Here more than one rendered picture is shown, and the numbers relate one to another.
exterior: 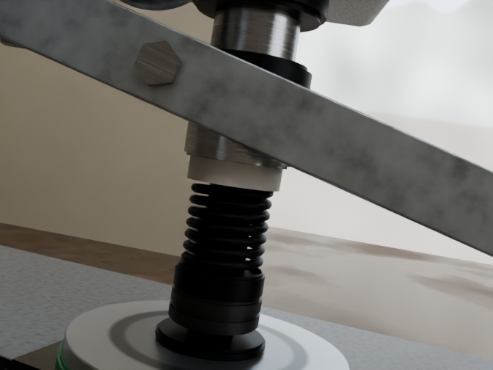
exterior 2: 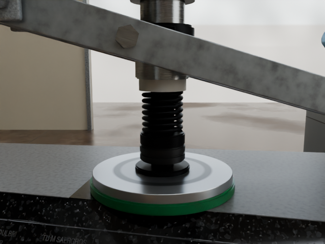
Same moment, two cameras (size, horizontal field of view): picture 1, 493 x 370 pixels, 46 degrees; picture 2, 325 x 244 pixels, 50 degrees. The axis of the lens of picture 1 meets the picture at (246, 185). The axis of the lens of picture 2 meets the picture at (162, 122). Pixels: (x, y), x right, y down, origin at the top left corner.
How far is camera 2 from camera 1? 0.13 m
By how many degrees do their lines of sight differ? 13
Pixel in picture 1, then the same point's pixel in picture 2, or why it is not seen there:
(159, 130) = (41, 54)
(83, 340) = (106, 180)
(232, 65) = (163, 32)
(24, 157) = not seen: outside the picture
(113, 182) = (18, 92)
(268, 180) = (183, 85)
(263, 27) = (170, 8)
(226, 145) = (162, 72)
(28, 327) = (62, 181)
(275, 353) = (195, 167)
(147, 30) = (117, 19)
